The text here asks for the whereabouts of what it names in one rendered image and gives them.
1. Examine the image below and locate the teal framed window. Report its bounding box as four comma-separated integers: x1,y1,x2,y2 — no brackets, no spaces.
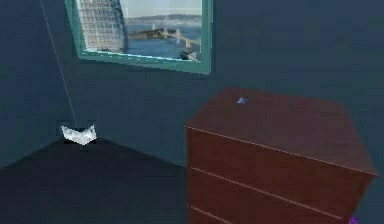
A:
64,0,214,76

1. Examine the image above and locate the brown chest of drawers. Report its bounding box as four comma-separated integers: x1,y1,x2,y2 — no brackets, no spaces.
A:
184,87,380,224

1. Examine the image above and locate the white crumpled cloth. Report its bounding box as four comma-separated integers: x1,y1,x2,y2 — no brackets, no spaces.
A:
60,124,98,146

